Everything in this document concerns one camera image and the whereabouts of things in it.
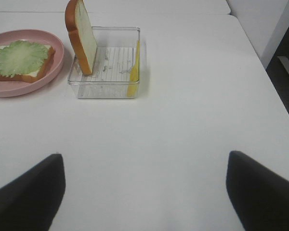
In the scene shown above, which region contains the pink round plate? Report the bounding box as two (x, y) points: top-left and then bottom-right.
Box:
(0, 29), (65, 97)

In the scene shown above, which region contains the yellow cheese slice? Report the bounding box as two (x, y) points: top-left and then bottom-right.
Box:
(127, 40), (140, 98)

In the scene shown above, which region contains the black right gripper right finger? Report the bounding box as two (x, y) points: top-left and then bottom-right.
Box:
(226, 151), (289, 231)

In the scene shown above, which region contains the clear right plastic container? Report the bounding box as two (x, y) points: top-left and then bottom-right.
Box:
(67, 26), (140, 99)

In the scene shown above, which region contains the bread slice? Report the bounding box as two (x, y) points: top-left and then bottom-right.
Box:
(65, 0), (97, 75)
(0, 44), (56, 84)

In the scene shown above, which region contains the green lettuce leaf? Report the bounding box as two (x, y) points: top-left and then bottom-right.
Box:
(0, 40), (50, 78)

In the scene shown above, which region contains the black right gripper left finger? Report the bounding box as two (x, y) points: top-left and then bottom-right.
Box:
(0, 154), (66, 231)

